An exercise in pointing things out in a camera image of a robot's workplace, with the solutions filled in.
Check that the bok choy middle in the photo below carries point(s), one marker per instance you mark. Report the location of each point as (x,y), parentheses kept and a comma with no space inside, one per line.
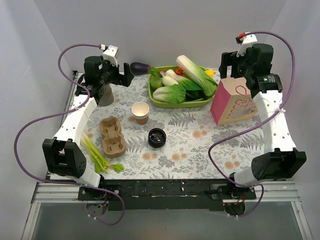
(171,78)

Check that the brown cardboard cup carrier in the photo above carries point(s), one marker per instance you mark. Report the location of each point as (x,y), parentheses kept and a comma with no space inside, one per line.
(113,144)

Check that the bok choy front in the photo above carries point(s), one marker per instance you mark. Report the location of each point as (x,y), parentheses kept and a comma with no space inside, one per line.
(174,94)

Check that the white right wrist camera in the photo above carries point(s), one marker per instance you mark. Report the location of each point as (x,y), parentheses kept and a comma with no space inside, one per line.
(245,40)

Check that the napa cabbage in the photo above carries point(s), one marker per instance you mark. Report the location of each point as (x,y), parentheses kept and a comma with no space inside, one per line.
(198,75)

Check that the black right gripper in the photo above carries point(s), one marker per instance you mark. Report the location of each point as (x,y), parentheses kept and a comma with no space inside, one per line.
(225,65)

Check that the pink paper cake bag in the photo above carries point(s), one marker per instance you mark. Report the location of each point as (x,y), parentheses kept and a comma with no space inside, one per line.
(232,102)

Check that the red pepper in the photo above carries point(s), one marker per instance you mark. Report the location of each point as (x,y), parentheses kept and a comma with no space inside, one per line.
(179,71)

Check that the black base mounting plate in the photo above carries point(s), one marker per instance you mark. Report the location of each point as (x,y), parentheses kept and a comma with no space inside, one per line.
(162,194)

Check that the aluminium frame rail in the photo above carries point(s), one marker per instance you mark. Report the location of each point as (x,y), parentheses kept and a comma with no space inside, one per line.
(274,191)

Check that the yellow vegetable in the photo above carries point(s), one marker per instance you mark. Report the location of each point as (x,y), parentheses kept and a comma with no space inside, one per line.
(210,72)

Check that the floral table mat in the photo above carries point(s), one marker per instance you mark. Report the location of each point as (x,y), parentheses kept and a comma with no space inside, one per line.
(195,147)

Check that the green plastic vegetable tray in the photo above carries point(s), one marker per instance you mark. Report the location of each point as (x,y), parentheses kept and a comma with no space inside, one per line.
(194,103)

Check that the purple eggplant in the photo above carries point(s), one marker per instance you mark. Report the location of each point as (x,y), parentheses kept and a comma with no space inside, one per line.
(138,68)

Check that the bok choy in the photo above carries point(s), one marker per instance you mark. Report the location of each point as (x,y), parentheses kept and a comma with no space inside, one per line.
(171,78)
(174,94)

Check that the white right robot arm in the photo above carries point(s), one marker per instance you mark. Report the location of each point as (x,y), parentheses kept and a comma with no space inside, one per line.
(281,158)

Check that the stack of black lids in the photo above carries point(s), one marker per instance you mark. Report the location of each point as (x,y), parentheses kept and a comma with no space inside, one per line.
(157,138)

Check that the brown paper cup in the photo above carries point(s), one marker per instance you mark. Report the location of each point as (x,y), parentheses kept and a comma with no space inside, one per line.
(140,111)

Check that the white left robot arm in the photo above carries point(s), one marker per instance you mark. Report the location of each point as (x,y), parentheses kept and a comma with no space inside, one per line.
(62,153)

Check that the grey straw holder cup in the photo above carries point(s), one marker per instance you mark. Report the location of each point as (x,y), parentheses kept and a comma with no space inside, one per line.
(107,97)

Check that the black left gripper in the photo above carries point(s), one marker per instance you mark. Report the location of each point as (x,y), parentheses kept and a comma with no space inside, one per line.
(126,75)

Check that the green celery stalks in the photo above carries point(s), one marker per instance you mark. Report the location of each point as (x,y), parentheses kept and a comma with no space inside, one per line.
(100,162)

